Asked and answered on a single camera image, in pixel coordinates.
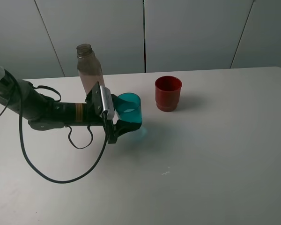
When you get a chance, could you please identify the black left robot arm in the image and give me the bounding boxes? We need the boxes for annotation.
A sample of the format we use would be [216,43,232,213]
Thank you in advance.
[0,66,142,143]

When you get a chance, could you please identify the black camera cable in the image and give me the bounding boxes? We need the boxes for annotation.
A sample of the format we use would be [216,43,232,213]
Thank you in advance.
[0,70,108,184]

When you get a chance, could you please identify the red plastic cup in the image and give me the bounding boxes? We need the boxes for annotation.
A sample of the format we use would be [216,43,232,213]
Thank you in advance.
[155,76,182,112]

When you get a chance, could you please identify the clear smoky plastic bottle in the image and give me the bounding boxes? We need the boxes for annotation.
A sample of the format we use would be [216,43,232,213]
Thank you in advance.
[76,44,105,95]

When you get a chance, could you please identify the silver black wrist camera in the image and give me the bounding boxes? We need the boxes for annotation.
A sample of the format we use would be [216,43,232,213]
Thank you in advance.
[89,82,115,120]

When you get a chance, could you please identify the teal translucent plastic cup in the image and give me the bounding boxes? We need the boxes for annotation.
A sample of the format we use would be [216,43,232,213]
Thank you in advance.
[116,92,142,123]

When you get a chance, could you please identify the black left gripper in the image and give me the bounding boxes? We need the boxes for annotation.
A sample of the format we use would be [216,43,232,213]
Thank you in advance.
[86,93,142,144]

